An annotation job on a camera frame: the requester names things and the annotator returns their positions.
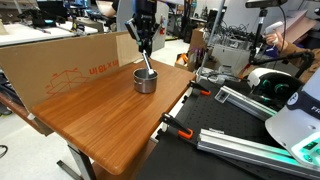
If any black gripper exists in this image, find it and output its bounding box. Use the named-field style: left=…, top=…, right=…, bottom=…
left=134, top=13, right=161, bottom=57

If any black and white marker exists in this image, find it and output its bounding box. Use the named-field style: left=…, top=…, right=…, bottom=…
left=142, top=49, right=156, bottom=77

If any white VR controller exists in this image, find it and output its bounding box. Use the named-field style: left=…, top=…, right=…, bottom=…
left=264, top=21, right=285, bottom=44

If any brown sleeved forearm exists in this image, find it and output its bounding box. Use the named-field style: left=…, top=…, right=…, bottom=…
left=279, top=41, right=320, bottom=84

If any small stainless steel pot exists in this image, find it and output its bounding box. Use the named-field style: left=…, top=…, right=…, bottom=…
left=133, top=67, right=159, bottom=95

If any grey metal desk leg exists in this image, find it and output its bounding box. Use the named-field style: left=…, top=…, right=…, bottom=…
left=55, top=142, right=98, bottom=180

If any operator hand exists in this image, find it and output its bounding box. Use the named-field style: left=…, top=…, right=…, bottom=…
left=265, top=30, right=285, bottom=47

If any light grey partition board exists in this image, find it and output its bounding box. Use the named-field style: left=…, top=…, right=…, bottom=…
left=115, top=0, right=170, bottom=53

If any small brown cardboard box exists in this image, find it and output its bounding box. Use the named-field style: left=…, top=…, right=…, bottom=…
left=189, top=27, right=208, bottom=52

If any silver metal pole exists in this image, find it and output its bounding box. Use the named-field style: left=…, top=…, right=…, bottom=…
left=195, top=0, right=228, bottom=82

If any orange and black bar clamp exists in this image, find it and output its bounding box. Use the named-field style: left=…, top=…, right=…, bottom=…
left=159, top=112, right=195, bottom=140
left=187, top=79, right=212, bottom=98

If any cardboard box on table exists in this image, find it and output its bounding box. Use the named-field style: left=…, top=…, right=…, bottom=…
left=0, top=31, right=145, bottom=113

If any black perforated breadboard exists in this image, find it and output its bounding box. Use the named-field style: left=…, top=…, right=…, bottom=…
left=136, top=78, right=320, bottom=180

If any white workbench table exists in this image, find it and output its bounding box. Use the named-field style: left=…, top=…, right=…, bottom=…
left=0, top=20, right=99, bottom=48

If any white VR headset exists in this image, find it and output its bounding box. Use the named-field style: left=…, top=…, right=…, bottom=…
left=247, top=67, right=305, bottom=112

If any pink cardboard sheet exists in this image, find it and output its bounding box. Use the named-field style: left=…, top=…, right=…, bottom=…
left=282, top=9, right=318, bottom=45

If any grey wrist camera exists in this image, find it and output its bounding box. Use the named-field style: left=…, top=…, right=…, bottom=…
left=124, top=18, right=141, bottom=44

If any grey equipment box with cables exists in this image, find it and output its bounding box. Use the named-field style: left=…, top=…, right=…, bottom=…
left=211, top=42, right=255, bottom=74

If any black camera stand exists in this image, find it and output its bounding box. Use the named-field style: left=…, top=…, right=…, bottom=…
left=248, top=8, right=316, bottom=80

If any aluminium extrusion rail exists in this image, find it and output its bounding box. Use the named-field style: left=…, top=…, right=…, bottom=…
left=214, top=85, right=278, bottom=122
left=196, top=128, right=320, bottom=180

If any black stereo camera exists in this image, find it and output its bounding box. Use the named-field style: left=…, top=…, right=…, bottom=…
left=245, top=0, right=289, bottom=9

